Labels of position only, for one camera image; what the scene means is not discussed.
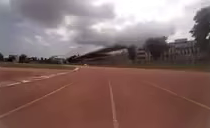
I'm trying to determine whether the row of distant trees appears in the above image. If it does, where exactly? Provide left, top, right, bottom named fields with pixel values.
left=0, top=51, right=68, bottom=65

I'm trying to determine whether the pale track kerb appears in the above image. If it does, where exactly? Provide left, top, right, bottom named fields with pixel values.
left=0, top=66, right=81, bottom=90

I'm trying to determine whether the red running track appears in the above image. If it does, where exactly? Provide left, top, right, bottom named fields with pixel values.
left=0, top=65, right=210, bottom=128

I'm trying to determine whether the grandstand with slanted roof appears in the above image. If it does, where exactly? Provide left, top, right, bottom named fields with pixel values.
left=67, top=45, right=130, bottom=65

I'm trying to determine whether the large dark tree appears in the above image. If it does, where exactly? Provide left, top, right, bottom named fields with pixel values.
left=189, top=4, right=210, bottom=61

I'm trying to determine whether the wire fence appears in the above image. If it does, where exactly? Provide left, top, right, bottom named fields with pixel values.
left=92, top=53, right=210, bottom=66

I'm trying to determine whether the pale multi-storey building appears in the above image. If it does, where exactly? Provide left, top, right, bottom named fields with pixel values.
left=135, top=37, right=202, bottom=64

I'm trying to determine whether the grass strip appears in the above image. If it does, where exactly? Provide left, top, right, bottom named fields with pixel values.
left=0, top=62, right=210, bottom=73

